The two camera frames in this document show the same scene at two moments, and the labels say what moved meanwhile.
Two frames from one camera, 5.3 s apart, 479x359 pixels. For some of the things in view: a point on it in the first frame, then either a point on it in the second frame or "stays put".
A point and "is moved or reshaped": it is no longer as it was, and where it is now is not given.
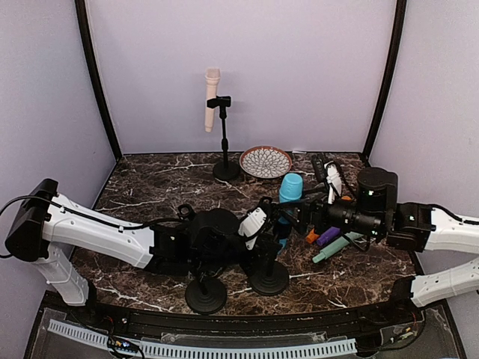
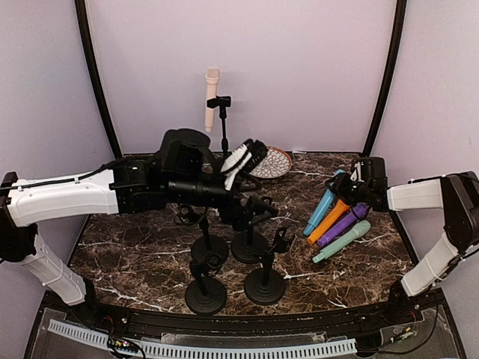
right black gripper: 307,214 to 340,187
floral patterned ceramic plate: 266,161 stays put
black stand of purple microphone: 206,295 stays put
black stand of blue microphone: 272,279 is moved or reshaped
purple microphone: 328,235 is moved or reshaped
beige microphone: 212,78 stays put
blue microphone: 290,189 is moved or reshaped
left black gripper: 264,254 to 242,220
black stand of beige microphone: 225,170 stays put
